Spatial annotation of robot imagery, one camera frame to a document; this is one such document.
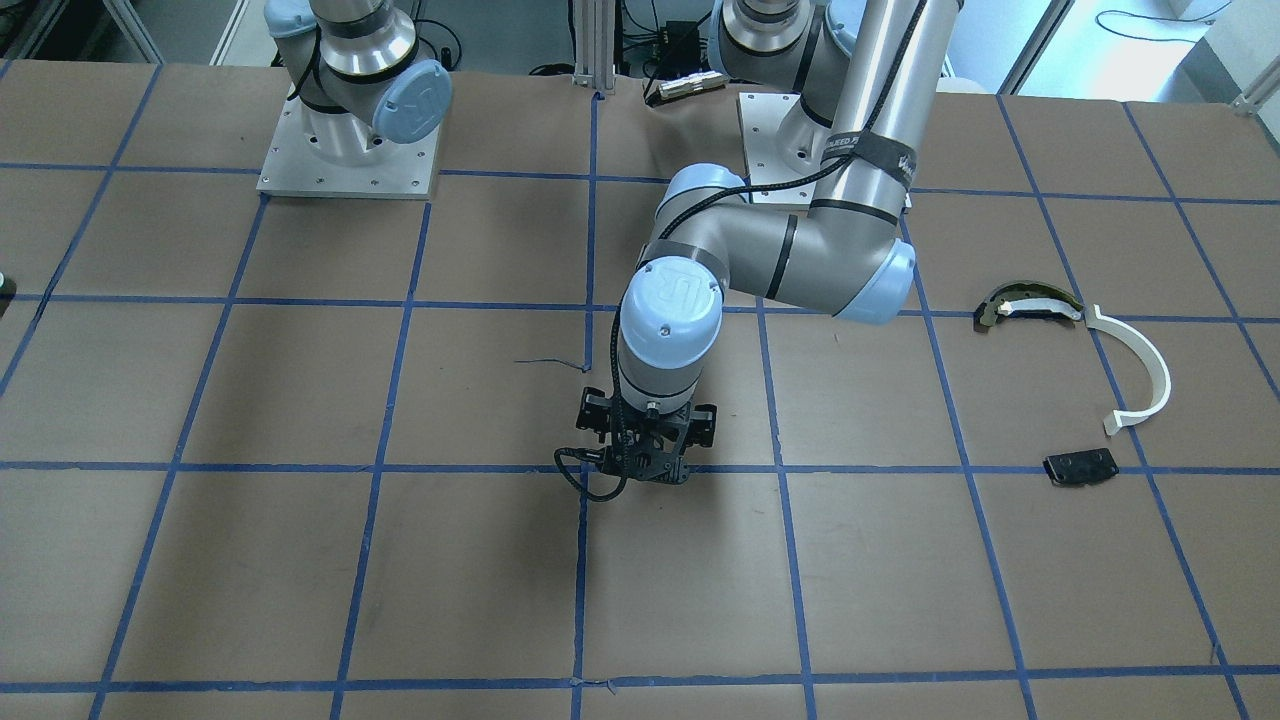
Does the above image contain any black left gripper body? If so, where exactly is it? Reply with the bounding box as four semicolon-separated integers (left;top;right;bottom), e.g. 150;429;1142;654
575;388;717;486

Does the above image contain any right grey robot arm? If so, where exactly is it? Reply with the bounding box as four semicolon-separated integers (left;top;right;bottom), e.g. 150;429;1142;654
262;1;453;167

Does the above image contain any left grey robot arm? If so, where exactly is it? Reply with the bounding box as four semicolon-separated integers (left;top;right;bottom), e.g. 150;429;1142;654
553;1;963;502

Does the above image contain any black flat plastic plate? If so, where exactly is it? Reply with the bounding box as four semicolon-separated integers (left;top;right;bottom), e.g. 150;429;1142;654
1042;448;1120;488

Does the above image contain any white curved plastic part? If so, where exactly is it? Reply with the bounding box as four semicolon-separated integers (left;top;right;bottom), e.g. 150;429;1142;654
1085;304;1172;437

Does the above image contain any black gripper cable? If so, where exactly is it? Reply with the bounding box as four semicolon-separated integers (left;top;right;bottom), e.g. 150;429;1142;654
554;395;634;503

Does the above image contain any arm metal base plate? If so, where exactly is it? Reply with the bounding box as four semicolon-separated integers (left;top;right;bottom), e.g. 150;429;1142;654
739;91;829;184
256;99;442;200

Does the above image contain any aluminium frame post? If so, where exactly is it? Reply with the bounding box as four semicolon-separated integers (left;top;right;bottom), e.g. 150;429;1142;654
570;0;620;97

